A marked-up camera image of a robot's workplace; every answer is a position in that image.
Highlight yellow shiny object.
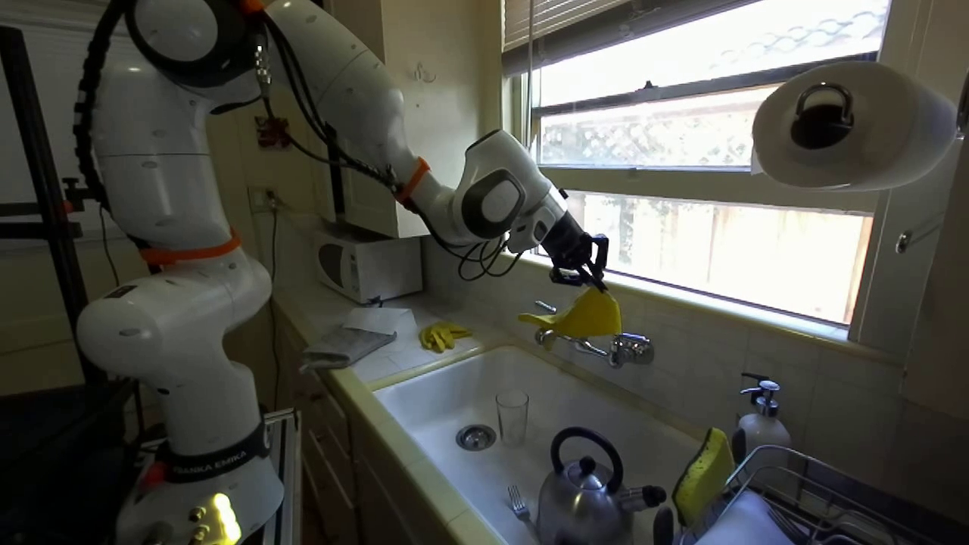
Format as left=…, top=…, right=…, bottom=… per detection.
left=192, top=489, right=244, bottom=545

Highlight gray folded cloth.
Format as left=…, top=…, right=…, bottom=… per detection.
left=297, top=320, right=398, bottom=376

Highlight white folded cloth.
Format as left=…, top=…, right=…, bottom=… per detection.
left=694, top=487, right=798, bottom=545

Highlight yellow sponge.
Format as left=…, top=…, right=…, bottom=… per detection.
left=673, top=424, right=739, bottom=530

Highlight white microwave oven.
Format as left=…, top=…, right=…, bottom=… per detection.
left=316, top=225, right=427, bottom=310

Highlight white wall outlet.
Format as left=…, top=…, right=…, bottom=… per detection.
left=248, top=184, right=286, bottom=217

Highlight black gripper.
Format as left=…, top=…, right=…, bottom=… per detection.
left=541, top=208, right=610, bottom=296

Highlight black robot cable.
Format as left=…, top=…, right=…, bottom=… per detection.
left=255, top=18, right=527, bottom=284

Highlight white window blind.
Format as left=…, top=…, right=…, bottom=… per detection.
left=499, top=0, right=761, bottom=79

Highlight cream base cabinet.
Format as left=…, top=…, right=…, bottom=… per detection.
left=265, top=299, right=477, bottom=545

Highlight steel kettle with black handle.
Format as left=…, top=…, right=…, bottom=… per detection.
left=529, top=424, right=669, bottom=545

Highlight white paper towel roll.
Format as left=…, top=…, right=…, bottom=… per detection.
left=751, top=61, right=964, bottom=198

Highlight dark dish drying rack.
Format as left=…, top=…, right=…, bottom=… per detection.
left=694, top=443, right=969, bottom=545

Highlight metal sink drain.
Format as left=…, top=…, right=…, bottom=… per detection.
left=452, top=420, right=499, bottom=455

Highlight clear drinking glass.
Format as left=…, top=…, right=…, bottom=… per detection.
left=491, top=387, right=532, bottom=452

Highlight chrome wall faucet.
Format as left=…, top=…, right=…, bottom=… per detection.
left=529, top=296, right=657, bottom=369

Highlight red hanging ornament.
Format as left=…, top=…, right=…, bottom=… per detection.
left=250, top=112, right=297, bottom=154

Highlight black paper towel holder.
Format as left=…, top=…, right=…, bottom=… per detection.
left=788, top=79, right=859, bottom=150

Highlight white kitchen sink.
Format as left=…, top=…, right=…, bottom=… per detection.
left=372, top=341, right=709, bottom=545

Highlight black metal stand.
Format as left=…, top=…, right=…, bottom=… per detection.
left=0, top=24, right=103, bottom=387

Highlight white wall cabinet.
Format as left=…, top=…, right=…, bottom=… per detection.
left=892, top=0, right=969, bottom=427

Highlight white soap dispenser bottle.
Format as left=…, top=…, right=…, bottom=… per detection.
left=731, top=371, right=797, bottom=478

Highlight white framed window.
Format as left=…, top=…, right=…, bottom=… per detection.
left=499, top=0, right=969, bottom=346

